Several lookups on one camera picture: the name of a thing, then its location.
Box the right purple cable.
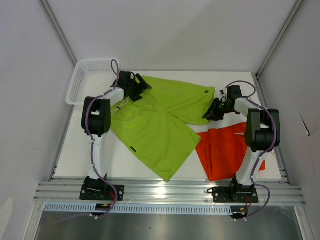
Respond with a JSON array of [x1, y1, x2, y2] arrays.
[[224, 79, 279, 221]]

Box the aluminium frame post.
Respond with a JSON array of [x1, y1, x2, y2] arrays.
[[38, 0, 78, 67], [255, 0, 306, 81]]

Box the right aluminium frame post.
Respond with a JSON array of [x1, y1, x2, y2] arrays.
[[255, 0, 306, 81]]

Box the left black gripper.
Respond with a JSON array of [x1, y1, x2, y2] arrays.
[[127, 74, 152, 103]]

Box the lime green shorts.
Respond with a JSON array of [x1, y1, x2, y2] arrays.
[[111, 76, 216, 182]]

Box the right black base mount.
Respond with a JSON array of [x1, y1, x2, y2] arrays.
[[206, 185, 259, 204]]

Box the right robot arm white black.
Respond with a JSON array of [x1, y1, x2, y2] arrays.
[[203, 82, 281, 202]]

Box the orange shorts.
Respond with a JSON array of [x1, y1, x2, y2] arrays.
[[194, 122, 267, 182]]

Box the white plastic basket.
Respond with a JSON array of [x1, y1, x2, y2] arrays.
[[66, 58, 117, 106]]

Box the left aluminium frame post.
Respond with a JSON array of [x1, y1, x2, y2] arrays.
[[38, 0, 78, 67]]

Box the aluminium mounting rail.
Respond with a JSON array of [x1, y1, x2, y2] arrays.
[[33, 178, 306, 207]]

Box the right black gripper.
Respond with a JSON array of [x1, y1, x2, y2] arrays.
[[202, 98, 234, 122]]

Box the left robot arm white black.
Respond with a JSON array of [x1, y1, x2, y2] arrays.
[[79, 71, 152, 201]]

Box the slotted white cable duct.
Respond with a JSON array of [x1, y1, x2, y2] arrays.
[[44, 202, 233, 216]]

